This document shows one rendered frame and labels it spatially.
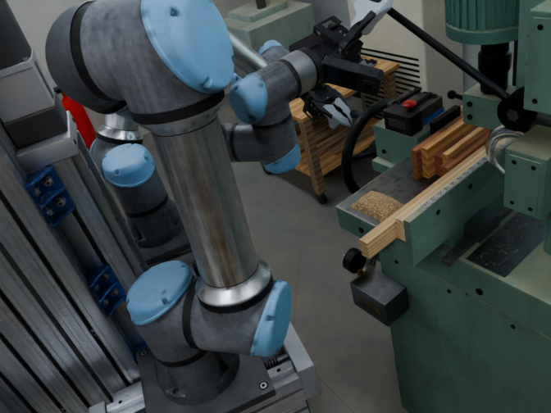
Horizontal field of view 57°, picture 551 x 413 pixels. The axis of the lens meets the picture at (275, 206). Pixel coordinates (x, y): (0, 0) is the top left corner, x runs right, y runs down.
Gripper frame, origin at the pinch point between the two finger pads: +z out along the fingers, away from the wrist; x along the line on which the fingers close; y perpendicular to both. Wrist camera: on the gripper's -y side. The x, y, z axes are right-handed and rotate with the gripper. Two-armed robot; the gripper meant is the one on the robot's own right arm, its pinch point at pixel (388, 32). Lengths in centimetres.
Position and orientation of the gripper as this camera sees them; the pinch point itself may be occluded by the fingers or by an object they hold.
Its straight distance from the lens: 107.3
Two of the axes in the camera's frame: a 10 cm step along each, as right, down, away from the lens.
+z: 7.6, -5.2, 3.9
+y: -6.5, -6.5, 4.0
